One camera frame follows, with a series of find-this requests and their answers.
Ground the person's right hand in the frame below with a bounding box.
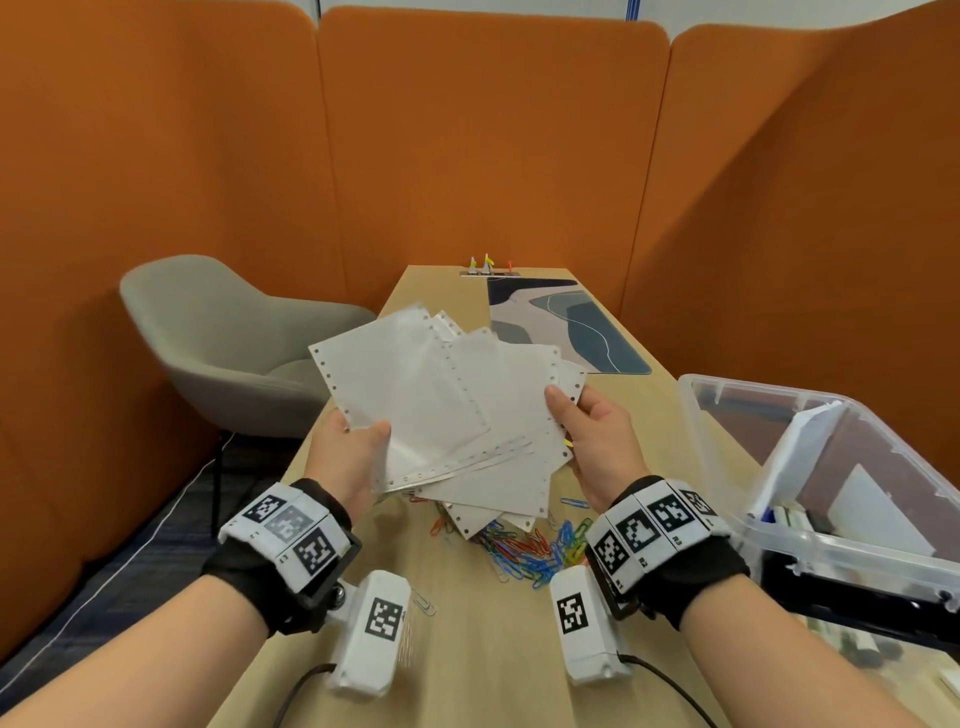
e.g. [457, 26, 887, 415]
[543, 383, 652, 515]

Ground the white wrist camera unit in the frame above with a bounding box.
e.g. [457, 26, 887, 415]
[548, 564, 635, 688]
[323, 569, 412, 701]

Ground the person's left hand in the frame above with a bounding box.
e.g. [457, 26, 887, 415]
[303, 408, 393, 523]

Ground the pile of coloured paper clips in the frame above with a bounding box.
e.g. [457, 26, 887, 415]
[408, 494, 595, 618]

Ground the white folded paper divider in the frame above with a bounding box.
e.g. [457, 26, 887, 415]
[746, 401, 845, 526]

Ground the person's right forearm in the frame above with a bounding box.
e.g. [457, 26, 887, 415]
[678, 573, 931, 728]

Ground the white card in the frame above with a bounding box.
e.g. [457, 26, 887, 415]
[824, 463, 939, 560]

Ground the stack of white perforated papers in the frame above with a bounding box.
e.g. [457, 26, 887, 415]
[307, 303, 589, 541]

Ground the grey armchair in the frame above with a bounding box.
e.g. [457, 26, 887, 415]
[119, 254, 378, 519]

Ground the patterned desk mat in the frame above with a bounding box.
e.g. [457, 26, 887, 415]
[485, 278, 654, 376]

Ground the person's left forearm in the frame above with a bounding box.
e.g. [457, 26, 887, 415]
[0, 577, 271, 728]

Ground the black wristband with marker tags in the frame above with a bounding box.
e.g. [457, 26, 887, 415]
[583, 476, 751, 630]
[200, 478, 364, 637]

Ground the clear plastic storage bin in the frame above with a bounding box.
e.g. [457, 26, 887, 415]
[677, 373, 960, 661]

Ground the black camera cable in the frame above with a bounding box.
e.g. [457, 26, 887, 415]
[618, 653, 721, 728]
[271, 663, 339, 728]

